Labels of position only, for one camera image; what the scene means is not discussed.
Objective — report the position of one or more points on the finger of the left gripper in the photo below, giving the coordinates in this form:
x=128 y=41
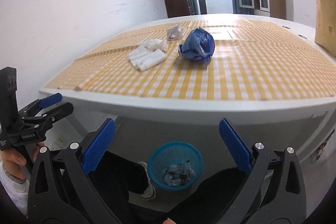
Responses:
x=46 y=121
x=36 y=106

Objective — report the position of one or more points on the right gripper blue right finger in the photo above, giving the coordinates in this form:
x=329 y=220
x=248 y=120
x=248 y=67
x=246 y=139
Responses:
x=238 y=150

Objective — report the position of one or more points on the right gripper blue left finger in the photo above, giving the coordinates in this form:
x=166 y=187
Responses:
x=95 y=144

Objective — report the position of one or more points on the white paper napkin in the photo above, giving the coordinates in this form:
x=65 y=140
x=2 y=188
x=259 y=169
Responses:
x=143 y=59

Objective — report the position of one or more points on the blue plastic bag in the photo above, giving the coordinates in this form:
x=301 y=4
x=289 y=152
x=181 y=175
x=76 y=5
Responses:
x=199 y=46

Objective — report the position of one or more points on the white tissue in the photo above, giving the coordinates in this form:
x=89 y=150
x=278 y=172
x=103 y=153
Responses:
x=155 y=44

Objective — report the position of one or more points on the white left sleeve forearm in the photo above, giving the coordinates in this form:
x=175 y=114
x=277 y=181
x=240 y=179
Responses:
x=18 y=194

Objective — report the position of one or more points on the trash pile inside basket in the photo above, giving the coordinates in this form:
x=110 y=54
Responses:
x=177 y=175

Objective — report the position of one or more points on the blue mesh trash basket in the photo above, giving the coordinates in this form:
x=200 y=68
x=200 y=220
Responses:
x=175 y=152

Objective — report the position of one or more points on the person's left hand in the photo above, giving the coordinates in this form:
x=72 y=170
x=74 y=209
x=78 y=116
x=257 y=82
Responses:
x=13 y=162

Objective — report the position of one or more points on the person's right hand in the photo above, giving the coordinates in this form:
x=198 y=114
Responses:
x=169 y=221

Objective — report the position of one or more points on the silver wristwatch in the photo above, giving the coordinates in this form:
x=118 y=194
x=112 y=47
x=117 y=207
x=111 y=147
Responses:
x=13 y=177

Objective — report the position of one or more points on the white sneaker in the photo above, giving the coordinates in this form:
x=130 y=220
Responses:
x=150 y=192

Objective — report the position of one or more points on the brown cardboard box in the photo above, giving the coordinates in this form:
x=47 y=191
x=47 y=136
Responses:
x=325 y=25

